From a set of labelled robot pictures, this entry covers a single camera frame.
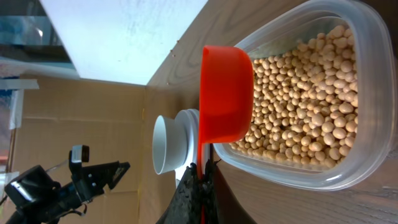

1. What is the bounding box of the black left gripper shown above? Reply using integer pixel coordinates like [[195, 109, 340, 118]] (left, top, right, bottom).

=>
[[58, 161, 131, 205]]

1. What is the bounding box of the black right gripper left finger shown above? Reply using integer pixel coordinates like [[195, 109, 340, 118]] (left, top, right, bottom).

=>
[[156, 163, 201, 224]]

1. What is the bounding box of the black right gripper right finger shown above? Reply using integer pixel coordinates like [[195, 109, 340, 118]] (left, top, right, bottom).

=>
[[203, 160, 256, 224]]

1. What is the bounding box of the red plastic measuring scoop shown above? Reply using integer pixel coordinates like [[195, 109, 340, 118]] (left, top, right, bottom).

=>
[[197, 45, 254, 178]]

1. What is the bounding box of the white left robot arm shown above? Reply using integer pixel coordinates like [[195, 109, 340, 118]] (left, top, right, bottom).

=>
[[5, 161, 130, 224]]

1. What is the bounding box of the white round bowl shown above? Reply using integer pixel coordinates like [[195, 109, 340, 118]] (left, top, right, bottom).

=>
[[152, 116, 188, 175]]

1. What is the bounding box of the white digital kitchen scale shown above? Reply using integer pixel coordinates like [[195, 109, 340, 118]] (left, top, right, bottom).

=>
[[175, 109, 199, 187]]

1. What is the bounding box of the pile of soybeans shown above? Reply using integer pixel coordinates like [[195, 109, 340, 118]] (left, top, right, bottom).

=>
[[230, 25, 359, 168]]

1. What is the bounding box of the clear plastic food container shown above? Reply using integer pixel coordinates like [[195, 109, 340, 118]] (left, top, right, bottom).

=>
[[214, 1, 397, 191]]

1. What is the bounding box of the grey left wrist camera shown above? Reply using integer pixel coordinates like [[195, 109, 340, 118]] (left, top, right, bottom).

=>
[[69, 145, 90, 164]]

